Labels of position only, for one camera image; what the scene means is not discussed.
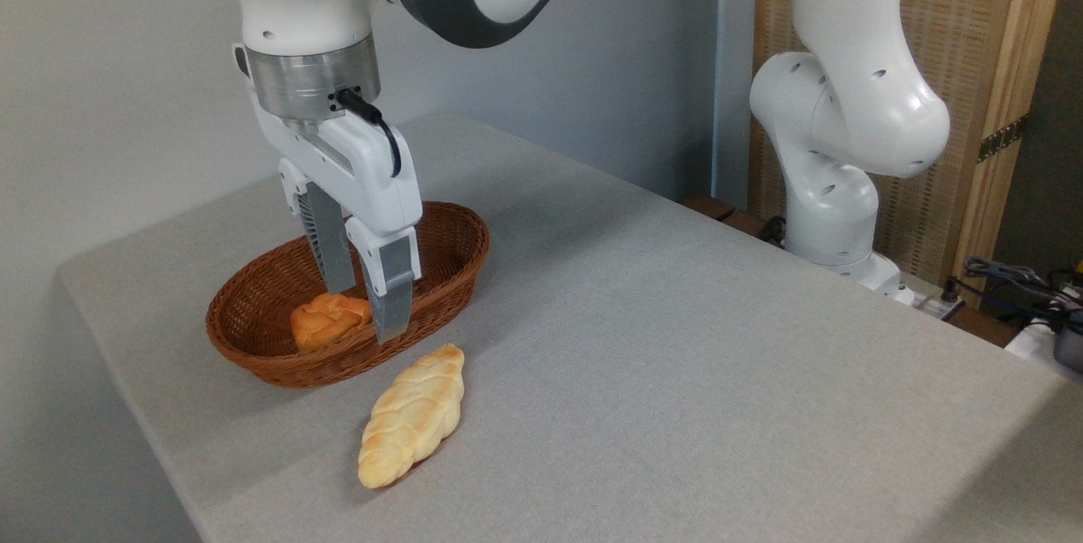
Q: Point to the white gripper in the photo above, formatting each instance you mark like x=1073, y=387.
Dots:
x=372, y=175

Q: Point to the orange croissant bread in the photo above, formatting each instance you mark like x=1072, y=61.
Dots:
x=326, y=323

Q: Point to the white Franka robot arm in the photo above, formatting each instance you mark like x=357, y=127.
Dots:
x=846, y=103

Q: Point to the pale braided bread loaf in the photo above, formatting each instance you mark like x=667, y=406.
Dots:
x=412, y=416

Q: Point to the brown wicker basket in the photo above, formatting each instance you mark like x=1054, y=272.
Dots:
x=444, y=251

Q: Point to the wood framed woven screen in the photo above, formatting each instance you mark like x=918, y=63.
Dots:
x=956, y=19

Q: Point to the metal screen hinge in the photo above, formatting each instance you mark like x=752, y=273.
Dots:
x=1003, y=138

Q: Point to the grey box device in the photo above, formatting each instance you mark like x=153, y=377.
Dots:
x=1070, y=348

